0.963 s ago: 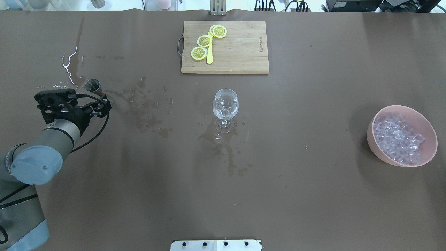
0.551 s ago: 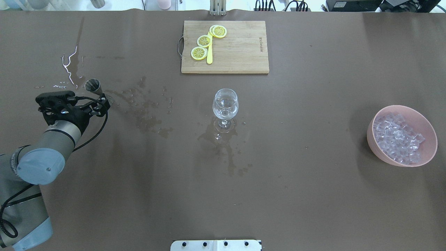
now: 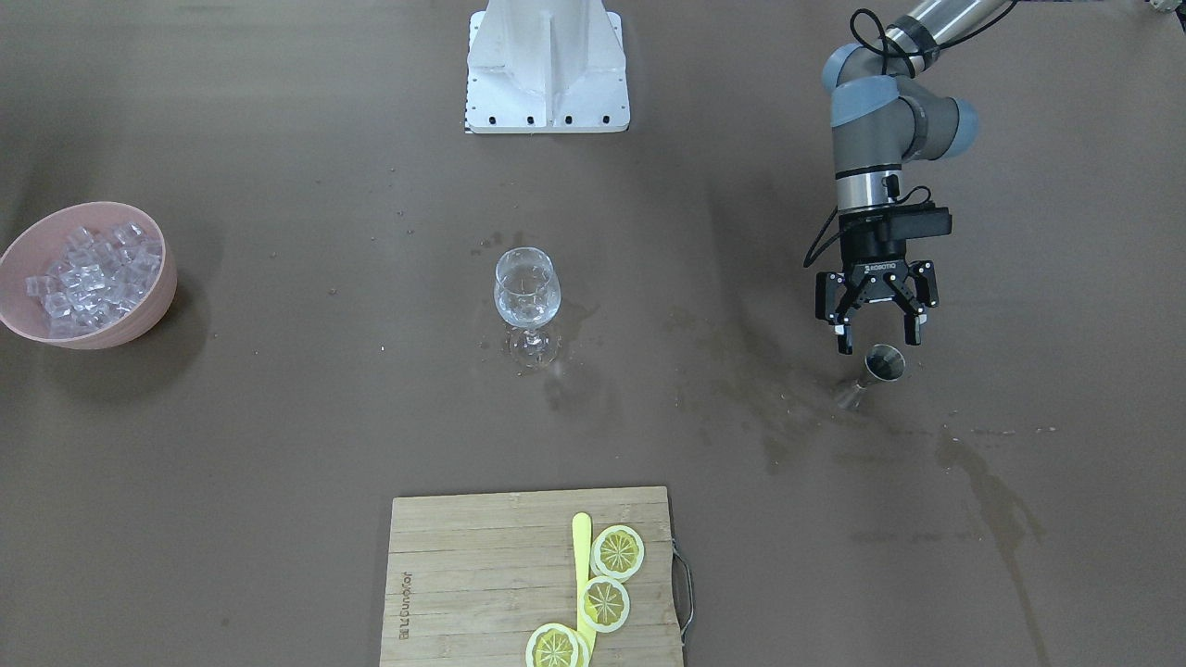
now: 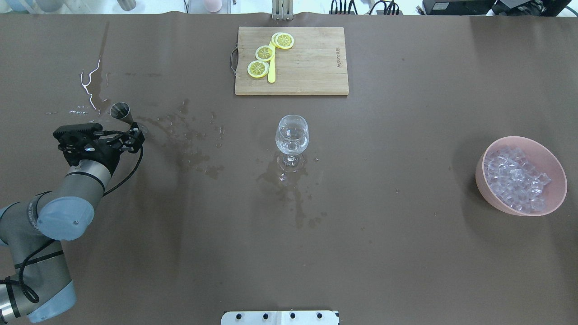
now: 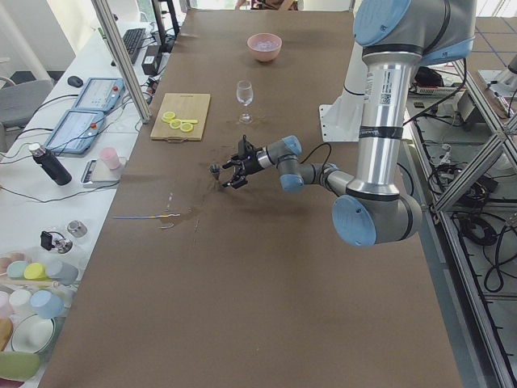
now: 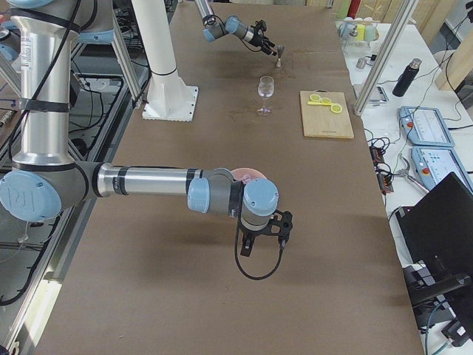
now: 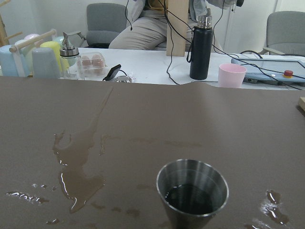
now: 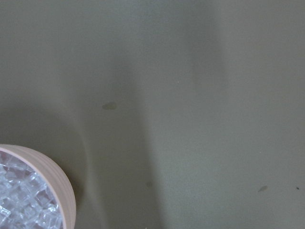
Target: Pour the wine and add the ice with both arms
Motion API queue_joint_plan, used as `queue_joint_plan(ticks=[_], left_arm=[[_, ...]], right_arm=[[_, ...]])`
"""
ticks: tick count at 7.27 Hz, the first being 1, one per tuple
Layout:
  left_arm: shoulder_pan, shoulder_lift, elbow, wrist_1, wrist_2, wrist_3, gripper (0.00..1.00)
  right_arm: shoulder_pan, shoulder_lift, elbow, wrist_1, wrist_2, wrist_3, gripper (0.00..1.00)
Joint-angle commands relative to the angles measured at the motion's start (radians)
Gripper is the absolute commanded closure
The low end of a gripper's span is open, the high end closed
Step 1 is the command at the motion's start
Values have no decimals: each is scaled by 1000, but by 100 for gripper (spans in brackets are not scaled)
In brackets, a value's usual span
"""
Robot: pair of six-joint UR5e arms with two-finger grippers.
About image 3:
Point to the white camera post base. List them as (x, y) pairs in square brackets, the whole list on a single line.
[(546, 67)]

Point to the pink bowl of ice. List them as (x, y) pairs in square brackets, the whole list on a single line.
[(90, 276)]

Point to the bamboo cutting board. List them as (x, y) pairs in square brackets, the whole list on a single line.
[(470, 577)]

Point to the yellow lemon slice middle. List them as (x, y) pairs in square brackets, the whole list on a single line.
[(603, 605)]

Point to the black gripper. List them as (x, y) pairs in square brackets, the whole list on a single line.
[(875, 256)]

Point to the steel cocktail jigger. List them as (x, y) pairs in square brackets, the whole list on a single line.
[(882, 364)]

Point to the yellow lemon slice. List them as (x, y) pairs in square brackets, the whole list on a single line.
[(555, 644), (603, 605), (617, 552)]

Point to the yellow lemon slice far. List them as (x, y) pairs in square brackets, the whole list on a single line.
[(617, 552)]

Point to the clear wine glass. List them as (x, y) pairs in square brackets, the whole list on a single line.
[(527, 294)]

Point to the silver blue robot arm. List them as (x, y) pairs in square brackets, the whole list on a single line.
[(881, 119)]

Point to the yellow lemon slice near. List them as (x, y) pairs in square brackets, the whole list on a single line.
[(555, 644)]

